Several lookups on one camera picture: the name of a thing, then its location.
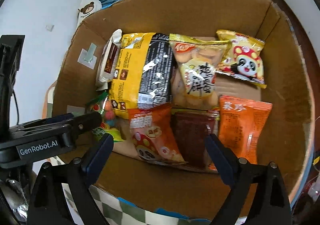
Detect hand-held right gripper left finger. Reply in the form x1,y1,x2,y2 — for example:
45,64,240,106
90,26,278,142
27,133,114,225

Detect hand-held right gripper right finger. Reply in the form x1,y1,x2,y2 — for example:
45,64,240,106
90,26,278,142
205,133,292,225

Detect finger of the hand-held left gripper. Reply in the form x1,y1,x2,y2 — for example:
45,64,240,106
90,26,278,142
62,112,102,148
9,113,74,133

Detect green snack packet with balls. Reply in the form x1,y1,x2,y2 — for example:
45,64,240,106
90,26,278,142
86,92,125,143

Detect long red snack packet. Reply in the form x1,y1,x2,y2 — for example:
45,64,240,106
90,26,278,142
171,108,221,172

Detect plain orange snack packet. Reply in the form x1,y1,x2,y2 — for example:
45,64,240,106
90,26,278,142
217,95,273,165

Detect orange panda snack packet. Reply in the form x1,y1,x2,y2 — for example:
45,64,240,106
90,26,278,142
127,103,188,165

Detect white wafer stick packet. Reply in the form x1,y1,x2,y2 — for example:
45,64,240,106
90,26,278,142
96,29,123,90

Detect yellow and black snack packet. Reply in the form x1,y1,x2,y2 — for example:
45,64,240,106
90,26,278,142
108,32,176,119

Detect clear biscuit packet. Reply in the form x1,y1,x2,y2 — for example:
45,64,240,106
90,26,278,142
169,33,232,111

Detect cardboard box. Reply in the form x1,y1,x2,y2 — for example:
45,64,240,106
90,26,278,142
51,0,316,218

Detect yellow panda snack packet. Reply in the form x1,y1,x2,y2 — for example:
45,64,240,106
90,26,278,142
215,30,267,90

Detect green white checkered blanket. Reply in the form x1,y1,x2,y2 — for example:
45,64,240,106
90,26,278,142
42,82,212,225

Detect bear print pillow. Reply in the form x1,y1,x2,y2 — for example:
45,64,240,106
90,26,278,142
76,0,103,27

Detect black cable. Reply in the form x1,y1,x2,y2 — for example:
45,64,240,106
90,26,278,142
11,88,21,126

